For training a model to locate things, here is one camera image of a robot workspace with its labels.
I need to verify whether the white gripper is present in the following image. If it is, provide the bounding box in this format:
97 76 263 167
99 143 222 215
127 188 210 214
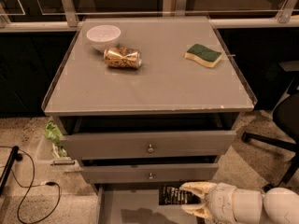
179 182 236 224

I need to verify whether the grey bottom drawer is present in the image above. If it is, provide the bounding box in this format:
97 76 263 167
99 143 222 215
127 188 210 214
96 185 206 224

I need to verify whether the grey drawer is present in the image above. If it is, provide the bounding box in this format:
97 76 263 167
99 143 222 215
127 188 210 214
61 131 236 160
96 185 206 224
81 163 219 184

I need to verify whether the gold crushed soda can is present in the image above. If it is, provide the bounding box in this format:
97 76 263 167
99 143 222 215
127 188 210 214
104 47 142 69

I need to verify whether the clear plastic bin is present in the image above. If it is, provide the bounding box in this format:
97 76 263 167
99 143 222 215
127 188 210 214
35 118 80 172

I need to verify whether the metal railing frame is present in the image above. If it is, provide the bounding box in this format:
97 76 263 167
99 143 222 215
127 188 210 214
0 0 298 31

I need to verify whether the grey middle drawer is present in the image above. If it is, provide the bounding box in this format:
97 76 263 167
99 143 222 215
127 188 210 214
81 163 219 184

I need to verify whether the black floor stand leg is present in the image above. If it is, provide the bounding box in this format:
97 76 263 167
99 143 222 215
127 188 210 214
0 146 19 196

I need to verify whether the white ceramic bowl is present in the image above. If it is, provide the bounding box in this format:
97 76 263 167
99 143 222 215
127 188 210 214
86 25 121 52

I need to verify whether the black rxbar chocolate wrapper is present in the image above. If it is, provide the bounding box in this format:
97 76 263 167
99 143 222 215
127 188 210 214
159 186 201 205

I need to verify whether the green yellow sponge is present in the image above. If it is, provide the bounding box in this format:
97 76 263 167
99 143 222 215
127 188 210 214
185 44 222 68

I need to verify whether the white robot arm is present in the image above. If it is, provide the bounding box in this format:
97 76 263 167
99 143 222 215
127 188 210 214
179 182 299 224

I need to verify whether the grey drawer cabinet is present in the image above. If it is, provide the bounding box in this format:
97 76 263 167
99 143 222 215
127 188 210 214
41 15 258 224

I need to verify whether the black office chair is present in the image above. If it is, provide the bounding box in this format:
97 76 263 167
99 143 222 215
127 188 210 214
241 59 299 193

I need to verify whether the grey top drawer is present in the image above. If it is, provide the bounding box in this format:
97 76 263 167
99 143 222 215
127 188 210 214
61 131 236 160

